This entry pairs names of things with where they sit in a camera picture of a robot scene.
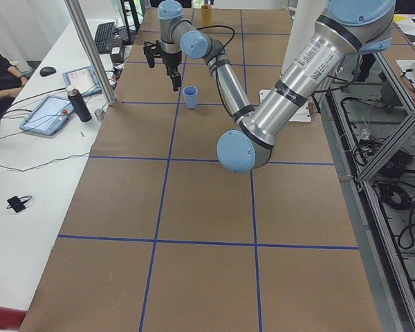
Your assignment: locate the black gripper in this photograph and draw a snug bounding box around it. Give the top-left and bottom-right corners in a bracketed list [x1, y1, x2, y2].
[162, 51, 182, 91]

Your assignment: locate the light blue plastic cup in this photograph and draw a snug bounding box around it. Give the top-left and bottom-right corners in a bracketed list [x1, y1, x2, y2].
[183, 86, 198, 109]

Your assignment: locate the tan bamboo cup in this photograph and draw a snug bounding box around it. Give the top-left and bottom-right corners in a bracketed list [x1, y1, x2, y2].
[201, 4, 212, 27]

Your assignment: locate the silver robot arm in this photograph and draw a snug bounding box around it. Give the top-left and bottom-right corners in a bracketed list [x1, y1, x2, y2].
[158, 1, 395, 174]

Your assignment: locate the black box on table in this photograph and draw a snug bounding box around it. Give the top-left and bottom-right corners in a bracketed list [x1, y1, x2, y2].
[110, 37, 125, 64]

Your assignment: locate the black keyboard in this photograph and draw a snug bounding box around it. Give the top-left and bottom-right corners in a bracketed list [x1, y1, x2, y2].
[94, 21, 116, 54]

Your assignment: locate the small metal cylinder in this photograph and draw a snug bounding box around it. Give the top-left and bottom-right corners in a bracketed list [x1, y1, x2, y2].
[94, 109, 104, 122]

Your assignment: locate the blue teach pendant far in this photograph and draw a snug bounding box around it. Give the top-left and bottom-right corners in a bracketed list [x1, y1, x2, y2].
[62, 65, 102, 97]

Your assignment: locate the blue teach pendant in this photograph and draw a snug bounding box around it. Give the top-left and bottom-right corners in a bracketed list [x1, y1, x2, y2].
[62, 65, 102, 97]
[19, 95, 73, 136]

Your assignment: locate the black water bottle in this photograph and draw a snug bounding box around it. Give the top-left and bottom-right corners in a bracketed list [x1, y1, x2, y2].
[66, 85, 92, 122]

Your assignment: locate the blue teach pendant near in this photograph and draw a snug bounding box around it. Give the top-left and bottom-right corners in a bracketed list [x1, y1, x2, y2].
[19, 95, 73, 136]

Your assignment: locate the black computer mouse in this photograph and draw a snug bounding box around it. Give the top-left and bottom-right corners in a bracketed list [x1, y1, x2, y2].
[39, 66, 57, 77]

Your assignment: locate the seated person in black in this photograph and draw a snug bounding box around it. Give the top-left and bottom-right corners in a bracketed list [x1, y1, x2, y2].
[0, 53, 28, 119]

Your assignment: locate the small black device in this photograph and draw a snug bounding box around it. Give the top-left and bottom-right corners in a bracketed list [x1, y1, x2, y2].
[6, 195, 33, 213]

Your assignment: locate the red object at corner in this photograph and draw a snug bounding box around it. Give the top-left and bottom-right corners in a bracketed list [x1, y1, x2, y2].
[0, 306, 27, 331]

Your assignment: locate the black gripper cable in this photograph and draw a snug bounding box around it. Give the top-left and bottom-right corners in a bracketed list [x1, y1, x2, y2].
[195, 25, 236, 115]

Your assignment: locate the aluminium frame post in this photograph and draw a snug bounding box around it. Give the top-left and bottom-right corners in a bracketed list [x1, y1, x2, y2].
[64, 0, 116, 106]

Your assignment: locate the black cable on white table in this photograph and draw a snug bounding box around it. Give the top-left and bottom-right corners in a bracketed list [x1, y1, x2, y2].
[0, 151, 91, 173]

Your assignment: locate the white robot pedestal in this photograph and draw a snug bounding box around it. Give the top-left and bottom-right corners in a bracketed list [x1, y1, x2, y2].
[253, 1, 326, 127]

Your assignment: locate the aluminium side rail frame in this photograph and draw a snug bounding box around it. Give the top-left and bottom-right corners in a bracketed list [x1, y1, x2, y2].
[318, 45, 415, 331]

